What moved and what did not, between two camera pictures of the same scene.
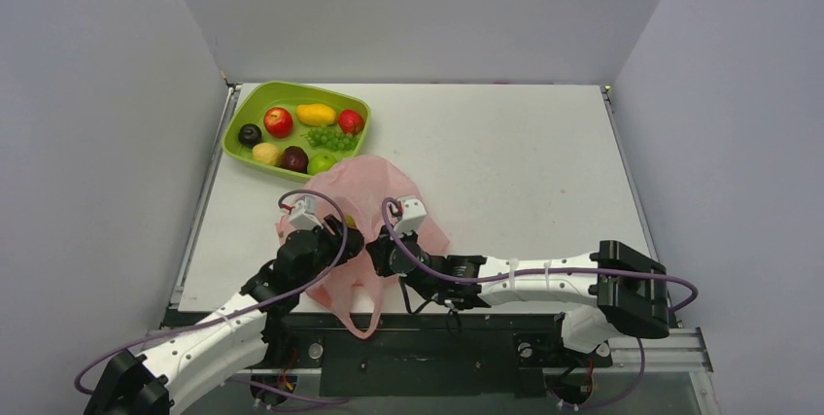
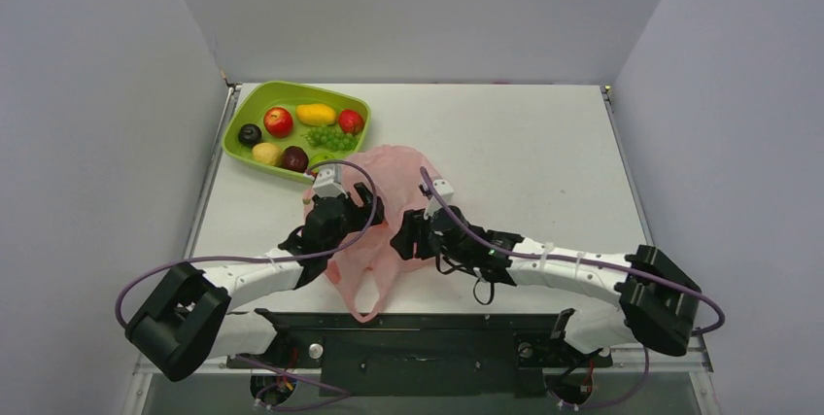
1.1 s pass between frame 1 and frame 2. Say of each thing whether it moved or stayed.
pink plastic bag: moved
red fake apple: stayed
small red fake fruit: stayed
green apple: stayed
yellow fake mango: stayed
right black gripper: moved
